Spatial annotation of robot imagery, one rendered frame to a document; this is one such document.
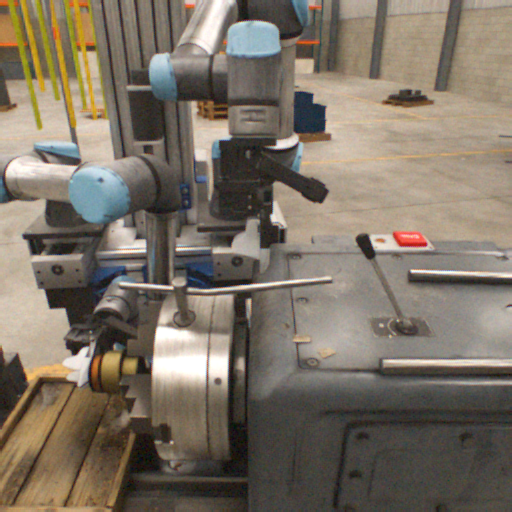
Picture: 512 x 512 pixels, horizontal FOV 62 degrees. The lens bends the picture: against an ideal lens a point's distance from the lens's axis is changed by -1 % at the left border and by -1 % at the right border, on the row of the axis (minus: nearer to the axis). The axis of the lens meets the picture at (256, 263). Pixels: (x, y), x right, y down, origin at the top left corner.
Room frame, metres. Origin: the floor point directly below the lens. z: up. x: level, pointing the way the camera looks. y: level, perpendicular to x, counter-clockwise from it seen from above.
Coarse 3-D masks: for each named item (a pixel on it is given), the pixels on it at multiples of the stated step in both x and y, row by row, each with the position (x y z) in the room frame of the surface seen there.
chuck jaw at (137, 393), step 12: (120, 384) 0.57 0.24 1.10; (132, 384) 0.57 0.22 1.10; (144, 384) 0.57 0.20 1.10; (132, 396) 0.54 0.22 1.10; (144, 396) 0.54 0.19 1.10; (132, 408) 0.54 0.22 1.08; (144, 408) 0.51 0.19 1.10; (132, 420) 0.49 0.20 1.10; (144, 420) 0.49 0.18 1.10; (144, 432) 0.49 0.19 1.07; (156, 432) 0.48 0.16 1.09; (168, 432) 0.48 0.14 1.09
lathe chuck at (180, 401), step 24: (168, 312) 0.60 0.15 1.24; (192, 312) 0.60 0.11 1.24; (168, 336) 0.56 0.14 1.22; (192, 336) 0.56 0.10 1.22; (168, 360) 0.52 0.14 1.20; (192, 360) 0.52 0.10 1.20; (168, 384) 0.50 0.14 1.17; (192, 384) 0.50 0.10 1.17; (168, 408) 0.48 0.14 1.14; (192, 408) 0.48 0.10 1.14; (192, 432) 0.47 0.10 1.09; (168, 456) 0.48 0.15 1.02; (192, 456) 0.48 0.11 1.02
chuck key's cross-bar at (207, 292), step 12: (120, 288) 0.58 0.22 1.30; (132, 288) 0.58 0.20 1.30; (144, 288) 0.58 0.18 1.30; (156, 288) 0.58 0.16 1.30; (168, 288) 0.57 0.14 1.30; (192, 288) 0.57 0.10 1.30; (204, 288) 0.57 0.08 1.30; (216, 288) 0.57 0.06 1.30; (228, 288) 0.56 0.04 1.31; (240, 288) 0.56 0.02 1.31; (252, 288) 0.56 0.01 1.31; (264, 288) 0.55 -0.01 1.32; (276, 288) 0.55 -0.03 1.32
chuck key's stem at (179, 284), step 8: (176, 280) 0.57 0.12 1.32; (184, 280) 0.57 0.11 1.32; (176, 288) 0.56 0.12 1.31; (184, 288) 0.57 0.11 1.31; (176, 296) 0.57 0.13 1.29; (184, 296) 0.57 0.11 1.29; (176, 304) 0.58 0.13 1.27; (184, 304) 0.57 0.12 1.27; (184, 312) 0.58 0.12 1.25; (184, 320) 0.59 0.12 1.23
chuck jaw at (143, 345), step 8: (152, 304) 0.68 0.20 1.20; (160, 304) 0.68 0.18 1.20; (152, 312) 0.67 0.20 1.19; (152, 320) 0.66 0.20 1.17; (144, 328) 0.66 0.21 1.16; (152, 328) 0.66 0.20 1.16; (144, 336) 0.65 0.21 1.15; (152, 336) 0.65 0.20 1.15; (128, 344) 0.64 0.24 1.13; (136, 344) 0.64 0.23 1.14; (144, 344) 0.64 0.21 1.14; (152, 344) 0.64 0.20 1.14; (128, 352) 0.63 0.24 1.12; (136, 352) 0.63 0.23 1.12; (144, 352) 0.63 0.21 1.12; (152, 352) 0.63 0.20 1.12
